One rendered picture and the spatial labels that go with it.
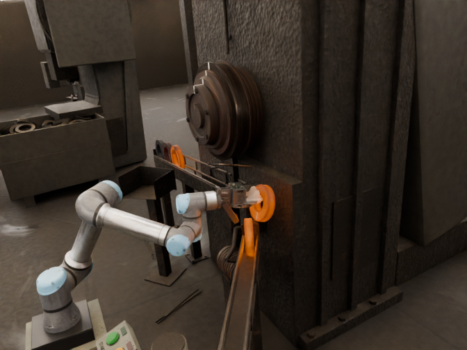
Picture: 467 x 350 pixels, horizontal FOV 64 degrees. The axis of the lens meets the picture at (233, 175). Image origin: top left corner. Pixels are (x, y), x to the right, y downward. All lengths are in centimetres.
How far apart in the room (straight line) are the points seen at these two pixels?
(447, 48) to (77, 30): 330
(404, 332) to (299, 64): 144
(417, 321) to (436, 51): 134
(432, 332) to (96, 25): 381
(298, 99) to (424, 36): 68
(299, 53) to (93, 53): 307
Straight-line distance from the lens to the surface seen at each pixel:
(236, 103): 162
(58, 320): 181
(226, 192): 147
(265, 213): 151
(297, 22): 148
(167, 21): 1237
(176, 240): 135
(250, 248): 145
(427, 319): 233
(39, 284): 177
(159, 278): 258
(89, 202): 149
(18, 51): 1162
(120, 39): 437
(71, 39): 422
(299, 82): 149
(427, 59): 197
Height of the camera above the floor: 148
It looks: 21 degrees down
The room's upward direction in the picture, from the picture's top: 5 degrees counter-clockwise
